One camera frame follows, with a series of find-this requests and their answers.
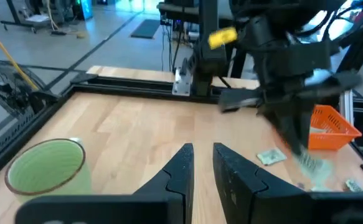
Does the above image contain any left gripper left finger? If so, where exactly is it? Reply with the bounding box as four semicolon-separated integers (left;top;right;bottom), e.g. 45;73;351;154
133;142;195;224

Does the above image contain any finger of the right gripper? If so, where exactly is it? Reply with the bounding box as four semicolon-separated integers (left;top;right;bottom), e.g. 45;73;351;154
285;102;314;156
258;105;297;153

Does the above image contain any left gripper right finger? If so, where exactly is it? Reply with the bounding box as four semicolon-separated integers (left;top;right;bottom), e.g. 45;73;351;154
212;142;313;224

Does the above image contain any orange plastic mesh basket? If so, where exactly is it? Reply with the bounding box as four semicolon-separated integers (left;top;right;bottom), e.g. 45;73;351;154
308;105;363;151

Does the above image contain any green ceramic mug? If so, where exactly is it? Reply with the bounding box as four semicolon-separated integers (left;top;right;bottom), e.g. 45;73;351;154
5;138;94;203

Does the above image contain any dark floor mat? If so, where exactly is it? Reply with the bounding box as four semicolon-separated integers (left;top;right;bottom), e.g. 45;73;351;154
130;19;161;40

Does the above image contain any glowing cyan screen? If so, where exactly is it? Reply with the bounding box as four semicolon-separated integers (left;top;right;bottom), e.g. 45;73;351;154
75;0;94;21

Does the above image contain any black floor fan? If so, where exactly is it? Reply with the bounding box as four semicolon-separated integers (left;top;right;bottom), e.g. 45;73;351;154
0;60;60;121

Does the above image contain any yellow pole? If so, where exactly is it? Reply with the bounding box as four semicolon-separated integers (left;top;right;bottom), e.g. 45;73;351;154
0;17;39;91

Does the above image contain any black equipment cart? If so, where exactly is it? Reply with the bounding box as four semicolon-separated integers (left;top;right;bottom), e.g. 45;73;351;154
0;0;53;34

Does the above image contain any yellow cable tag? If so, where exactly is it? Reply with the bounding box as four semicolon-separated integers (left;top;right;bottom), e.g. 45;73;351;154
208;27;238;50

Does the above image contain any silver metal bracket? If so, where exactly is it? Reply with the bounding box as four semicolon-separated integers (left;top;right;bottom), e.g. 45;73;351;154
172;67;192;96

